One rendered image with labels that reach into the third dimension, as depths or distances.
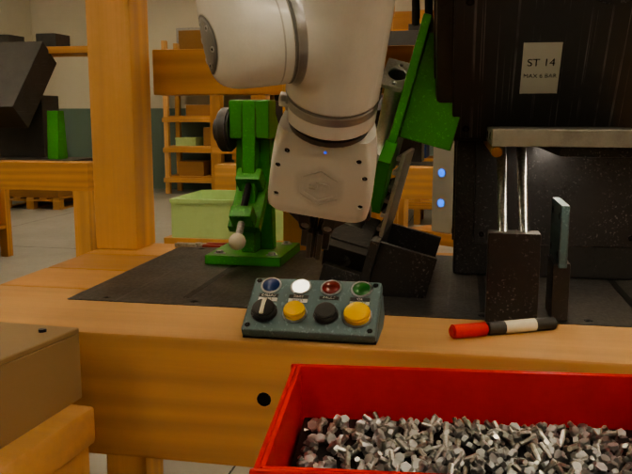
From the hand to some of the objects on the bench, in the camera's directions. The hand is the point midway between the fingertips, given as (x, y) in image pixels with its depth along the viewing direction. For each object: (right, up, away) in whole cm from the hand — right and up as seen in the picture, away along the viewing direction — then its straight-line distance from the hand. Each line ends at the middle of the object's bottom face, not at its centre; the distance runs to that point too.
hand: (316, 236), depth 80 cm
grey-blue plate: (+30, -10, +14) cm, 35 cm away
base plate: (+24, -9, +32) cm, 41 cm away
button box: (0, -14, +7) cm, 16 cm away
